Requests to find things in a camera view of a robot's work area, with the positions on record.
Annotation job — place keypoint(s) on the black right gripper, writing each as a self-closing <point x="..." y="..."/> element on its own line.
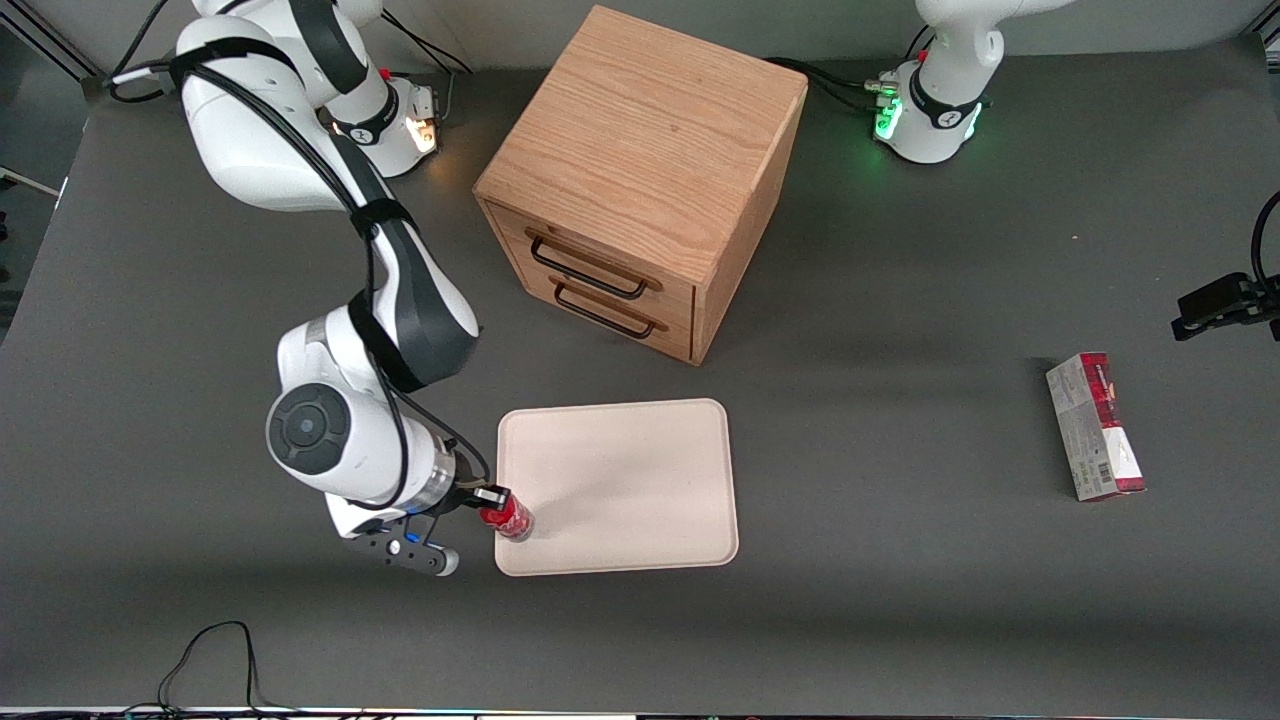
<point x="466" y="493"/>

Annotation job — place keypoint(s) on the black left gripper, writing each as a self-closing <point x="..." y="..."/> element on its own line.
<point x="1222" y="303"/>

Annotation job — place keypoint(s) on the red soda can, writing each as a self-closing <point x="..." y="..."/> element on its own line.
<point x="513" y="520"/>

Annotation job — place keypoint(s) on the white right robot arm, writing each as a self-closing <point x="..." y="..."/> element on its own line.
<point x="330" y="440"/>

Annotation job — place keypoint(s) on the beige rectangular tray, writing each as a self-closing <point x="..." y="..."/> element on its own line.
<point x="630" y="485"/>

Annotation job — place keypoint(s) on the red tartan cardboard box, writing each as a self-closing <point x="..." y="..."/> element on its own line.
<point x="1095" y="425"/>

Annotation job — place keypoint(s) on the wooden drawer front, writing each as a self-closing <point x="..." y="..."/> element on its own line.
<point x="600" y="250"/>
<point x="640" y="335"/>

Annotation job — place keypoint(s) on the wooden two-drawer cabinet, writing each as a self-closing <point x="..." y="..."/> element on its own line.
<point x="650" y="130"/>

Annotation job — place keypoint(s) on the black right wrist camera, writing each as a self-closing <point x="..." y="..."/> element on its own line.
<point x="410" y="550"/>

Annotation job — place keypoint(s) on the black aluminium frame bar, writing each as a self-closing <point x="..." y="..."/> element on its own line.
<point x="55" y="50"/>

